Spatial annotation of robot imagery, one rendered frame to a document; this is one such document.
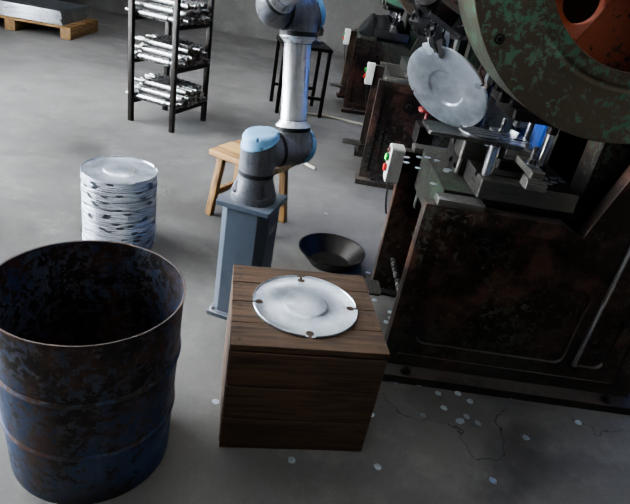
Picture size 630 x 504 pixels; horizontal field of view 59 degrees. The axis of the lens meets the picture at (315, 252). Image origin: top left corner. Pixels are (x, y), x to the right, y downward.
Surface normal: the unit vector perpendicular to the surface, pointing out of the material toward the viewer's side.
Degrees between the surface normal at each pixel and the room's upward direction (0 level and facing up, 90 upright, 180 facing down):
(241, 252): 90
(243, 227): 90
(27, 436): 92
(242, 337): 0
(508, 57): 90
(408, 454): 0
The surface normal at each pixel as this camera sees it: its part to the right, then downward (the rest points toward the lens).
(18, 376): -0.35, 0.43
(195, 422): 0.17, -0.87
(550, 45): -0.01, 0.47
